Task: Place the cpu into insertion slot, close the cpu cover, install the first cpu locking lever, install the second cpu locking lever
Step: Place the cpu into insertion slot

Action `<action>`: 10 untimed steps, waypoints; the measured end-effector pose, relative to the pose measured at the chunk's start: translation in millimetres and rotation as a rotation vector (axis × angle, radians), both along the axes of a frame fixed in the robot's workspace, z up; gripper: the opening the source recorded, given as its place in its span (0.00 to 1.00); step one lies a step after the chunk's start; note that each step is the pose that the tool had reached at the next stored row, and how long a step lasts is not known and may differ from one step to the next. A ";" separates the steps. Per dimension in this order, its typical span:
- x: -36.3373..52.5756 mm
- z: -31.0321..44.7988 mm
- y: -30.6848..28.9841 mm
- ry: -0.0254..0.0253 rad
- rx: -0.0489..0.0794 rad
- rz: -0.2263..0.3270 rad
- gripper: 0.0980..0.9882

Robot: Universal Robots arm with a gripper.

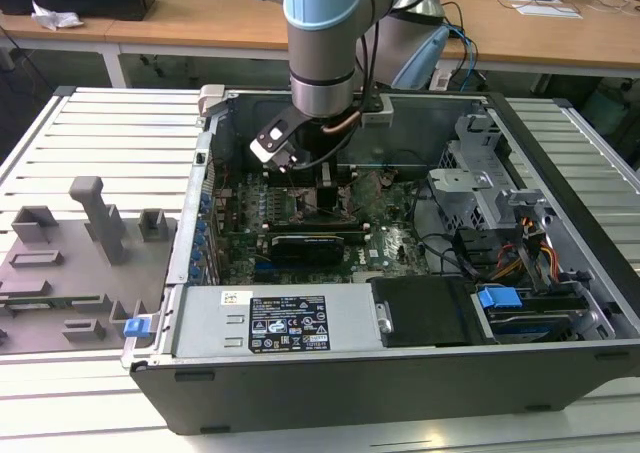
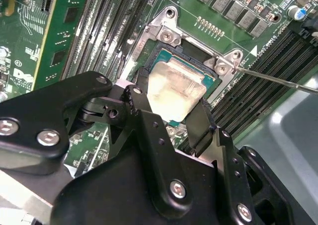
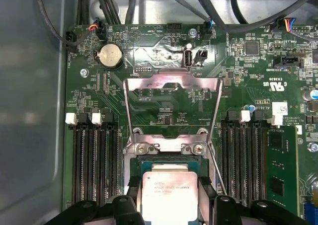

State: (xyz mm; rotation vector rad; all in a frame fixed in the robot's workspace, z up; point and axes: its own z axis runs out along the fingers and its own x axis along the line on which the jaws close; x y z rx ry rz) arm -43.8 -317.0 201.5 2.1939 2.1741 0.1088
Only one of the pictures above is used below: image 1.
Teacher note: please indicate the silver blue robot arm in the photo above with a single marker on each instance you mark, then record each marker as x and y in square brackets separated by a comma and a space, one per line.
[322, 63]

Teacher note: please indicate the CPU socket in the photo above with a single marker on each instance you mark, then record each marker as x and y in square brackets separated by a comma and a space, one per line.
[305, 208]

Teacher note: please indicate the green motherboard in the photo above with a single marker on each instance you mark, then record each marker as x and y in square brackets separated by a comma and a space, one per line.
[385, 213]

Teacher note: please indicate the green RAM stick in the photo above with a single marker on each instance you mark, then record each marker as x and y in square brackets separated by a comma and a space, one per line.
[350, 236]

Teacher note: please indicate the graphics card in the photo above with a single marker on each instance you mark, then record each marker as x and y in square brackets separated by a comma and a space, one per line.
[307, 248]

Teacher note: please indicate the grey case latch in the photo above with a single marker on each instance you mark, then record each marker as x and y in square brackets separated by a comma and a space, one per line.
[210, 98]

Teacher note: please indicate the white power strip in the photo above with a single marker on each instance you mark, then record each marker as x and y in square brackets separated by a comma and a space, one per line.
[441, 79]

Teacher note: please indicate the metal drive cage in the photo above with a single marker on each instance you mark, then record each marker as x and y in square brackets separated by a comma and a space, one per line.
[452, 193]

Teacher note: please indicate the wooden desk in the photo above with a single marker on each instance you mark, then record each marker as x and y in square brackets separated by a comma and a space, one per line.
[200, 23]
[50, 35]

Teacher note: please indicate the black plastic shroud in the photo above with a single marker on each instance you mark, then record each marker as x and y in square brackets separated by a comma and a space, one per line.
[425, 313]

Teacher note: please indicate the silver power supply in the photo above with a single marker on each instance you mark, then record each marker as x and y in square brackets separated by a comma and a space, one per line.
[210, 318]

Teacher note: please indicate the hard disk in blue carrier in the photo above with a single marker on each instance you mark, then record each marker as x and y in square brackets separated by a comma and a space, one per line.
[497, 300]

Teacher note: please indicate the PC case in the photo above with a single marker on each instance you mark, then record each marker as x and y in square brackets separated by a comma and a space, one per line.
[350, 393]

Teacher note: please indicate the blue case latch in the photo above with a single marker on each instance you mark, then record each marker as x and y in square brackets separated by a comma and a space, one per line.
[135, 328]

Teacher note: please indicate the white notebook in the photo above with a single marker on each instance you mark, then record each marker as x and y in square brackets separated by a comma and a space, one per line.
[550, 11]

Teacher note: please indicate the grey parts rack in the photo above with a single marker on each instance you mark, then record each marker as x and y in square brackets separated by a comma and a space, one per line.
[75, 273]

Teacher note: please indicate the green chair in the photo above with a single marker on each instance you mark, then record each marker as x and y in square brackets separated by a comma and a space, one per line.
[605, 110]

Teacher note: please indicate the crumpled white paper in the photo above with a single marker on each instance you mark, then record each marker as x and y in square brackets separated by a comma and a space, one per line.
[55, 19]

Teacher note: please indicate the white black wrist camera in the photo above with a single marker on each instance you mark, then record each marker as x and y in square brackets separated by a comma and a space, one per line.
[272, 138]

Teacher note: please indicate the black grey camera bracket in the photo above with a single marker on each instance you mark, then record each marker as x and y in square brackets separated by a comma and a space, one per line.
[375, 105]

